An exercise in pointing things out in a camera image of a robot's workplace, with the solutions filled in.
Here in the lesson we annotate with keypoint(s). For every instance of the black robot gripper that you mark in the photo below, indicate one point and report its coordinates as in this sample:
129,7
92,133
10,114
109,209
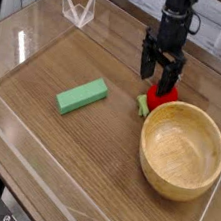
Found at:
166,47

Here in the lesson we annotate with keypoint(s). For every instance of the red plush strawberry toy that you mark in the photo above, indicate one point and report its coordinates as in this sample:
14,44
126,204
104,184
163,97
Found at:
150,100

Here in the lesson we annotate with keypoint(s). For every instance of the light wooden bowl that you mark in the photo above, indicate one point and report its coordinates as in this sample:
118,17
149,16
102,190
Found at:
180,151

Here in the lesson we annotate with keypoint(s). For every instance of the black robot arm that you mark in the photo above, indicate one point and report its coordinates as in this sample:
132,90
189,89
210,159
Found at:
184,6

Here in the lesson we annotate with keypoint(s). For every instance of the green foam block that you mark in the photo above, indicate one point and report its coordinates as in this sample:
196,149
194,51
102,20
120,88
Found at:
82,95

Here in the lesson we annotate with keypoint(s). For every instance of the clear acrylic tray wall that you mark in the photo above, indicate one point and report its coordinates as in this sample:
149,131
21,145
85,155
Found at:
45,189

